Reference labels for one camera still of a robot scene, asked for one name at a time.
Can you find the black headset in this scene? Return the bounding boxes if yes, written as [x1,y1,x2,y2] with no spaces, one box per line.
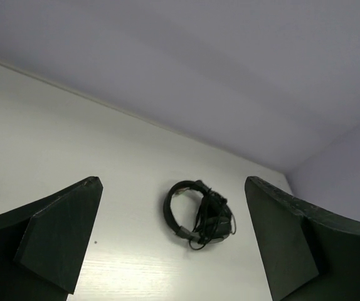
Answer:
[162,180,237,251]

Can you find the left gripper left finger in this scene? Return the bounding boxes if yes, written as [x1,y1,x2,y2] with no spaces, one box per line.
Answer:
[0,176,103,300]

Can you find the thin black headset cable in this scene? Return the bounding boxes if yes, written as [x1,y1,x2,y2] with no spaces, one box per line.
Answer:
[189,180,239,251]

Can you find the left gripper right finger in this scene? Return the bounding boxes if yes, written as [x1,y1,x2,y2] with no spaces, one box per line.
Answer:
[245,176,360,300]

